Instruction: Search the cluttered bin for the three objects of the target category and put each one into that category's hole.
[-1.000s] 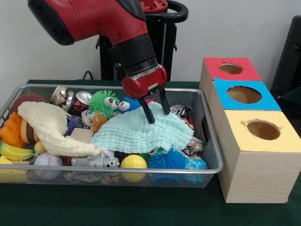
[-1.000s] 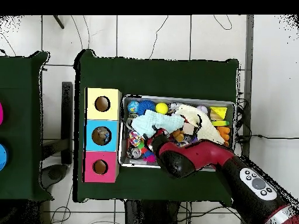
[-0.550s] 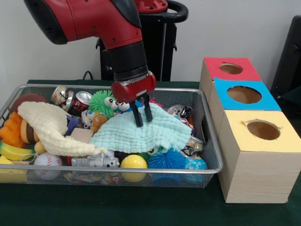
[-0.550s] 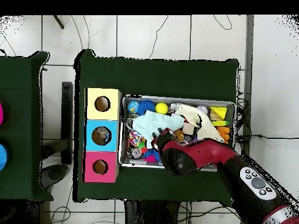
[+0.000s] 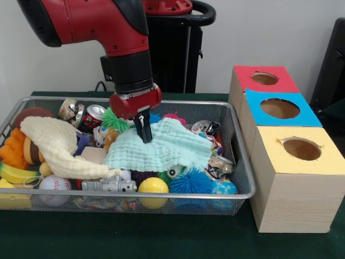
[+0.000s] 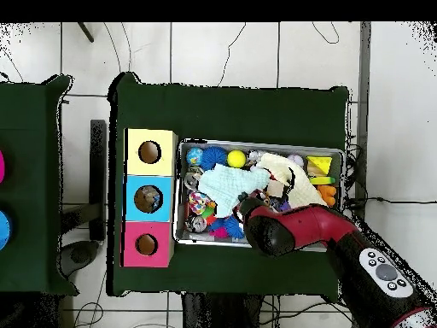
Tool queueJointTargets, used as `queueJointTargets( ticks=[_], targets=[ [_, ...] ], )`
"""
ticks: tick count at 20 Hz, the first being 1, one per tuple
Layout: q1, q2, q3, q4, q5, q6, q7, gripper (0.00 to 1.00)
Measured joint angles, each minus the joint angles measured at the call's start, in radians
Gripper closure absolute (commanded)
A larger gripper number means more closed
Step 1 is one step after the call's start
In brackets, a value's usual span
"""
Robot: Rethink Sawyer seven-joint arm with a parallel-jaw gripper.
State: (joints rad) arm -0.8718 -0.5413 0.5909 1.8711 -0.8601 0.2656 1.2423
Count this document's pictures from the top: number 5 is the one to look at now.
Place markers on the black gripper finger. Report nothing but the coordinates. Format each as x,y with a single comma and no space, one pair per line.
146,127
138,125

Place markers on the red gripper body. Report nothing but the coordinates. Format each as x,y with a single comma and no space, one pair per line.
135,103

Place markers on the mint green cloth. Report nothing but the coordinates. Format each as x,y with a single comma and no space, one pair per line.
167,145

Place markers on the pale yellow cloth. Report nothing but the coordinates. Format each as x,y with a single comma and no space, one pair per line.
59,148

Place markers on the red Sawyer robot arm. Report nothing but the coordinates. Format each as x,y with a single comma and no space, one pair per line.
97,27

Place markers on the clear mesh bin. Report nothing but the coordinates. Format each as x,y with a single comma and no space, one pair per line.
237,140

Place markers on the wooden box with three holes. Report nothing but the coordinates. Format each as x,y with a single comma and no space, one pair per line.
296,199

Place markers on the blue fuzzy toy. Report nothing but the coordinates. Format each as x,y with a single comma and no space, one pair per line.
155,117

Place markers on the green fuzzy toy with eyes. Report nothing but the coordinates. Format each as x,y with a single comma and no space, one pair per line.
114,120

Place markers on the pink fuzzy toy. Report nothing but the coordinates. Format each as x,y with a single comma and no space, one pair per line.
175,117

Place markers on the orange plush toy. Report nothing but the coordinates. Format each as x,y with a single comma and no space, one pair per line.
110,139

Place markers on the red soda can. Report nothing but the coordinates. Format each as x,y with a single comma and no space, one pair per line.
94,116

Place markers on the purple fuzzy toy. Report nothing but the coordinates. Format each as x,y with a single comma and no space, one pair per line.
143,177

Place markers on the small wooden block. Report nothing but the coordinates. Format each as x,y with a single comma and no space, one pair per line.
94,155

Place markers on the small green spiky toy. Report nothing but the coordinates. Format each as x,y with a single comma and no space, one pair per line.
172,174

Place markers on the purple block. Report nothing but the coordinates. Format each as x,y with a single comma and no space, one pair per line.
82,141

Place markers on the yellow ball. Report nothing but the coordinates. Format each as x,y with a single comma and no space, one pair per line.
153,186

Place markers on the silver and black can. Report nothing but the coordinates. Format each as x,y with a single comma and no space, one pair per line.
207,128

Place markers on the crushed silver can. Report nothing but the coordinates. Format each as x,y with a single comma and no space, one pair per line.
221,164
71,110

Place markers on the silver robot toy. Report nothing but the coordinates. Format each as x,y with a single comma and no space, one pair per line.
108,185

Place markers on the blue spiky ball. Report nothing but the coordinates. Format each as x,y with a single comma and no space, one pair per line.
191,183

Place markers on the blue globe ball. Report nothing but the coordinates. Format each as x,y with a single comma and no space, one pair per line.
223,189

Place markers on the brown toy football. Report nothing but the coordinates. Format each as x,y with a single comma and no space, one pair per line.
32,113

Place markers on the white baseball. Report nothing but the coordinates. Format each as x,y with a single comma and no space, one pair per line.
54,186

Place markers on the toy hamburger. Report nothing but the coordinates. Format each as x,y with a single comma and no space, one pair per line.
29,152

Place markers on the yellow toy banana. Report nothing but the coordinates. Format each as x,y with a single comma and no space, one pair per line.
16,174

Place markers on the yellow block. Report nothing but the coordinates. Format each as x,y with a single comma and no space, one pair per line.
11,200

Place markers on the black chair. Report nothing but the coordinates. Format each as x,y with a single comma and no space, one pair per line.
331,70

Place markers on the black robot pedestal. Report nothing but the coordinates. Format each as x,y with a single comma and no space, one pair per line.
178,59

